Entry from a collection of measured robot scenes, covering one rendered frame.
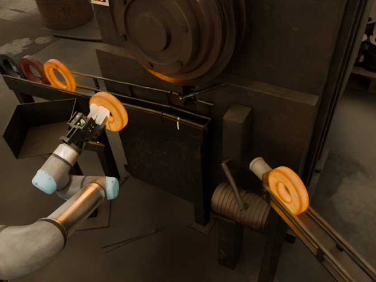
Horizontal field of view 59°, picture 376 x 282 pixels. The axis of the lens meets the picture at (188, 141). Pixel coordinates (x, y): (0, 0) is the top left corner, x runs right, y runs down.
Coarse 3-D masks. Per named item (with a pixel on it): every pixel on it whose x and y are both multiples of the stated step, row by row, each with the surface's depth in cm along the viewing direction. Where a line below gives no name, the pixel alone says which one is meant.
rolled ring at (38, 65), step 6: (24, 60) 169; (30, 60) 166; (36, 60) 167; (24, 66) 173; (36, 66) 166; (42, 66) 168; (24, 72) 177; (30, 72) 178; (42, 72) 168; (30, 78) 178; (36, 78) 179; (42, 78) 171; (48, 84) 174
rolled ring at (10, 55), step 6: (0, 54) 178; (6, 54) 175; (12, 54) 176; (0, 60) 182; (6, 60) 183; (12, 60) 175; (18, 60) 176; (6, 66) 185; (18, 66) 176; (6, 72) 187; (12, 72) 187; (12, 78) 188; (24, 78) 181
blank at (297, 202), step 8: (280, 168) 103; (288, 168) 102; (272, 176) 107; (280, 176) 102; (288, 176) 99; (296, 176) 99; (272, 184) 109; (280, 184) 107; (288, 184) 100; (296, 184) 98; (280, 192) 108; (296, 192) 98; (304, 192) 98; (288, 200) 105; (296, 200) 99; (304, 200) 98; (296, 208) 101; (304, 208) 100
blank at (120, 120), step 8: (96, 96) 116; (104, 96) 115; (112, 96) 115; (96, 104) 119; (104, 104) 116; (112, 104) 114; (120, 104) 116; (112, 112) 117; (120, 112) 115; (112, 120) 120; (120, 120) 117; (112, 128) 123; (120, 128) 120
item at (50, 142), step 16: (16, 112) 144; (32, 112) 150; (48, 112) 150; (64, 112) 151; (16, 128) 143; (32, 128) 154; (48, 128) 152; (64, 128) 150; (16, 144) 141; (32, 144) 146; (48, 144) 144; (96, 208) 187; (96, 224) 182
